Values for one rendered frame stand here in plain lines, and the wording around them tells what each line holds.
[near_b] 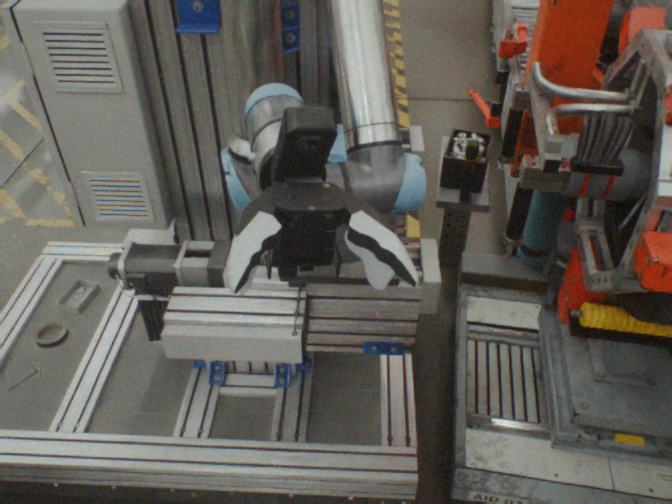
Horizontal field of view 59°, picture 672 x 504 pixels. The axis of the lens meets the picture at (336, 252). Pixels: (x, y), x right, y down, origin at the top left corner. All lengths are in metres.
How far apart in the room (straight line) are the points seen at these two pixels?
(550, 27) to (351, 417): 1.16
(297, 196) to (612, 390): 1.40
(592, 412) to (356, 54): 1.24
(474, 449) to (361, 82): 1.23
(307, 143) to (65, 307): 1.60
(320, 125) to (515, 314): 1.70
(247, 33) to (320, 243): 0.43
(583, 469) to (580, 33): 1.17
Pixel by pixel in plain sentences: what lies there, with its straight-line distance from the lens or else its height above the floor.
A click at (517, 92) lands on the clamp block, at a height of 0.95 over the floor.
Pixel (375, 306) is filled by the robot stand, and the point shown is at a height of 0.70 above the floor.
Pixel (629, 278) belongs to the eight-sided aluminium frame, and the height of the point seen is 0.77.
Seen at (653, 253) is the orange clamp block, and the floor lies 0.88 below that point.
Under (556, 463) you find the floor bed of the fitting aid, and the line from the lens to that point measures 1.82.
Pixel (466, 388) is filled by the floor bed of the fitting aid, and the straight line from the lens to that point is 1.92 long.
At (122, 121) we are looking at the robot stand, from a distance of 1.22.
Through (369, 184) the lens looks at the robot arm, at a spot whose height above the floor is 1.14.
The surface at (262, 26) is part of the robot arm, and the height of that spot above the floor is 1.26.
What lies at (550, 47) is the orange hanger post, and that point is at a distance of 1.81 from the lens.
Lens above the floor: 1.56
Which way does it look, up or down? 40 degrees down
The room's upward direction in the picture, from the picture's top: straight up
